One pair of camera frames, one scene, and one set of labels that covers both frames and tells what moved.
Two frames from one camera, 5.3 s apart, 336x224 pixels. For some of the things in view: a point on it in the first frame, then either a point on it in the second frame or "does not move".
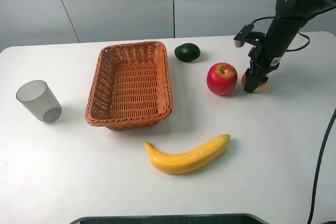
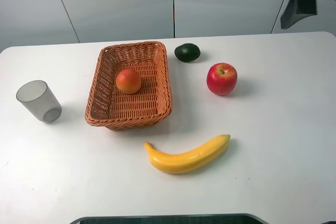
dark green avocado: (187, 52) does not move
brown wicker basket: (131, 88) does not move
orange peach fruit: (260, 89) -> (128, 81)
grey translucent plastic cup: (37, 95) does not move
